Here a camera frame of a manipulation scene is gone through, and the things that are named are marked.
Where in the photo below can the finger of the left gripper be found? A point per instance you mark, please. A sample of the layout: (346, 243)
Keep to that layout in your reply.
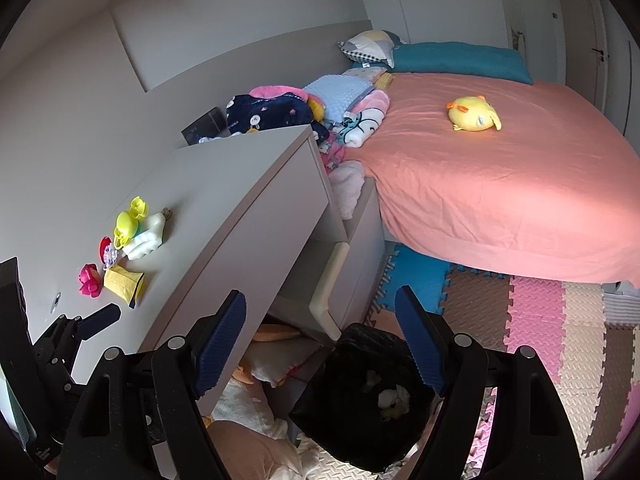
(98, 321)

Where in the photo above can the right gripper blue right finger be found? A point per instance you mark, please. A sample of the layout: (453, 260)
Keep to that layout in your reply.
(421, 333)

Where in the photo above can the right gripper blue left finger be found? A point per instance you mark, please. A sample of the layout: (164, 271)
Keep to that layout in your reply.
(214, 338)

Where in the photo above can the red heart box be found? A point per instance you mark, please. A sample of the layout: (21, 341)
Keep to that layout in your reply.
(104, 243)

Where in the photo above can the black trash bin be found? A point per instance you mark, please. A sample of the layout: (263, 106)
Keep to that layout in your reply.
(366, 405)

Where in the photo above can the metal desk grommet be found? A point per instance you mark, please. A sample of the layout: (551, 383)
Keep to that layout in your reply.
(55, 302)

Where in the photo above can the magenta plastic toy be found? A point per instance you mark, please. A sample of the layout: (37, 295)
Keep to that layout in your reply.
(90, 281)

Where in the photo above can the yellow blue-trimmed cloth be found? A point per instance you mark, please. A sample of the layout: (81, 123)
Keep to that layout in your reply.
(125, 284)

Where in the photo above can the purple gingham flower clip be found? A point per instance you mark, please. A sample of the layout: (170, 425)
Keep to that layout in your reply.
(110, 256)

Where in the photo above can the yellow plastic toy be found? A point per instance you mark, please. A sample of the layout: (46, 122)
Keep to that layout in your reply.
(128, 222)

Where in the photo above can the plush toys under desk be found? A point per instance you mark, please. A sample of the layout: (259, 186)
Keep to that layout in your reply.
(275, 353)

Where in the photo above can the foam puzzle floor mat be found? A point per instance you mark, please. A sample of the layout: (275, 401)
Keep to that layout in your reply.
(586, 335)

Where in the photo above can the pink bed sheet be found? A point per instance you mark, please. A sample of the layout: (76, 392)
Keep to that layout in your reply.
(554, 194)

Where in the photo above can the white pink cartoon garment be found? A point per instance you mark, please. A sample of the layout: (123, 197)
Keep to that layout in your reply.
(355, 129)

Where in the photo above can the navy patterned blanket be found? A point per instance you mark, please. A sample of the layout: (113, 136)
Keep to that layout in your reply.
(246, 114)

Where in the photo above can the yellow chick plush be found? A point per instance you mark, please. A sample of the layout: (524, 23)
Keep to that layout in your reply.
(473, 114)

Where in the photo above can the pink folded clothes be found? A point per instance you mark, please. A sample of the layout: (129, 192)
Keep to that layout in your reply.
(273, 91)

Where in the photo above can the light blue folded blanket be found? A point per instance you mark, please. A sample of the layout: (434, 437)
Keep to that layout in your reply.
(339, 94)

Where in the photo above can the teal pillow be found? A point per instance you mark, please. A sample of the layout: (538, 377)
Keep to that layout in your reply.
(459, 58)

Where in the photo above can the grey patterned pillow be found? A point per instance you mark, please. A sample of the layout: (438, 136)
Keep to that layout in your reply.
(372, 47)

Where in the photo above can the closet door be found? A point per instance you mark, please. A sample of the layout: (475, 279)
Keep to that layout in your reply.
(586, 45)

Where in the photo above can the black wall socket panel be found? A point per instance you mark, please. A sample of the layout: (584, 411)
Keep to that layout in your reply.
(210, 126)

